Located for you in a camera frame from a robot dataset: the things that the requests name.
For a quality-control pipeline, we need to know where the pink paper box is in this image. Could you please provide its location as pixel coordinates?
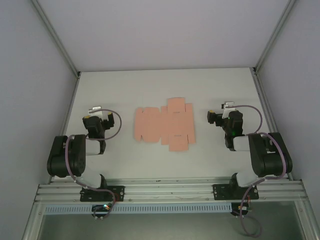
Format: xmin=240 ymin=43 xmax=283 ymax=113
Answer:
xmin=133 ymin=97 xmax=196 ymax=153

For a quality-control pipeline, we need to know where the grey metal lower panel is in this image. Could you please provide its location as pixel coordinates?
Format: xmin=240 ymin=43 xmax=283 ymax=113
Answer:
xmin=37 ymin=212 xmax=310 ymax=240

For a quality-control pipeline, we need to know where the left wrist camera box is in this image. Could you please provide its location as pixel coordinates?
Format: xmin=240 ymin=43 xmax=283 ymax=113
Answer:
xmin=88 ymin=106 xmax=105 ymax=117

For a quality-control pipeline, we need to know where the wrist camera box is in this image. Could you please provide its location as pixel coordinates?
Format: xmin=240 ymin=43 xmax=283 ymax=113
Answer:
xmin=221 ymin=101 xmax=237 ymax=111
xmin=88 ymin=106 xmax=105 ymax=117

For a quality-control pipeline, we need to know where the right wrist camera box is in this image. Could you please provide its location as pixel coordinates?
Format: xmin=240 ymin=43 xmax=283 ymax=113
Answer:
xmin=221 ymin=101 xmax=237 ymax=111

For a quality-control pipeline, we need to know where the left aluminium table edge rail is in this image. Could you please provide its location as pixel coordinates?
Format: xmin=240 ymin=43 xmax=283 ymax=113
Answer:
xmin=48 ymin=72 xmax=81 ymax=183

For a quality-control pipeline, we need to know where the aluminium table edge rail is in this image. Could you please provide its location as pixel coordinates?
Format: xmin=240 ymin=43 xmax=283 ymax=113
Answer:
xmin=48 ymin=72 xmax=81 ymax=183
xmin=249 ymin=67 xmax=295 ymax=181

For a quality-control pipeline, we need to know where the right aluminium table edge rail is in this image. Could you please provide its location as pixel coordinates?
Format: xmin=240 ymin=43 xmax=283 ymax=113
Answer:
xmin=249 ymin=67 xmax=295 ymax=181

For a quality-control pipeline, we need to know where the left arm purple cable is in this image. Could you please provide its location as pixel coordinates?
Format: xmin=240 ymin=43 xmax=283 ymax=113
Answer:
xmin=64 ymin=108 xmax=123 ymax=221

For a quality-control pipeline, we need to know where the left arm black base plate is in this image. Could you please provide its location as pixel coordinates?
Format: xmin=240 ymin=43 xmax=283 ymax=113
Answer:
xmin=79 ymin=185 xmax=126 ymax=203

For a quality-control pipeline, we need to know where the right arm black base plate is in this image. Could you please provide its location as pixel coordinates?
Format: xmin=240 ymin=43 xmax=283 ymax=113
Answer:
xmin=212 ymin=183 xmax=260 ymax=201

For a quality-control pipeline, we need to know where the left aluminium frame post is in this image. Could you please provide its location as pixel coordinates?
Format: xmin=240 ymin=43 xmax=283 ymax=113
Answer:
xmin=31 ymin=0 xmax=81 ymax=78

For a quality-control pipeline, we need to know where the aluminium frame post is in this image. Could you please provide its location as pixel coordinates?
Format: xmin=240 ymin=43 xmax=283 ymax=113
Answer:
xmin=252 ymin=0 xmax=300 ymax=76
xmin=31 ymin=0 xmax=81 ymax=78

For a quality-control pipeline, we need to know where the aluminium mounting rail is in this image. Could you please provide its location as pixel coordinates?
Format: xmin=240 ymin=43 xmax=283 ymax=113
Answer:
xmin=34 ymin=177 xmax=307 ymax=204

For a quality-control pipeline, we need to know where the right aluminium frame post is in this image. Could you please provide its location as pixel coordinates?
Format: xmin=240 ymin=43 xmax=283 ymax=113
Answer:
xmin=252 ymin=0 xmax=300 ymax=76

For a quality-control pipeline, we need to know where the light blue cable duct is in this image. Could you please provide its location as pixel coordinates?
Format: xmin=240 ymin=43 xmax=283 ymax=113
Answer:
xmin=44 ymin=202 xmax=233 ymax=215

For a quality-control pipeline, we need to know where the left lower aluminium frame beam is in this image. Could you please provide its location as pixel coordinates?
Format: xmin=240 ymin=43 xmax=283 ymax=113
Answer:
xmin=21 ymin=202 xmax=46 ymax=240

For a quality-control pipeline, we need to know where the aluminium frame beam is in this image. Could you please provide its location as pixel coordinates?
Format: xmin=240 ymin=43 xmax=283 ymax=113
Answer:
xmin=294 ymin=199 xmax=320 ymax=240
xmin=21 ymin=202 xmax=46 ymax=240

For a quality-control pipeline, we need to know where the right lower aluminium frame beam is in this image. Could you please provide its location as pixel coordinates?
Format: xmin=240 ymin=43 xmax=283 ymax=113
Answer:
xmin=294 ymin=199 xmax=320 ymax=240

